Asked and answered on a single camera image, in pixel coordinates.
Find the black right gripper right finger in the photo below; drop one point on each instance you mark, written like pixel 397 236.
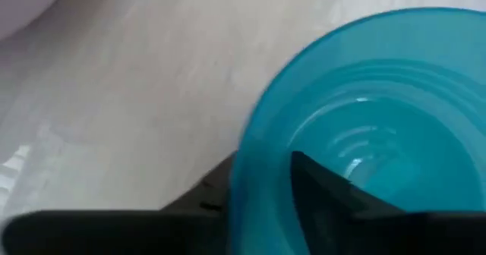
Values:
pixel 326 194

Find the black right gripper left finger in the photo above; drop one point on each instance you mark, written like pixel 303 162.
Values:
pixel 212 186

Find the cream white bowl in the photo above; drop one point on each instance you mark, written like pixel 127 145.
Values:
pixel 23 0

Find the teal plastic bowl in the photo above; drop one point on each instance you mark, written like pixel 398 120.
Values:
pixel 379 95

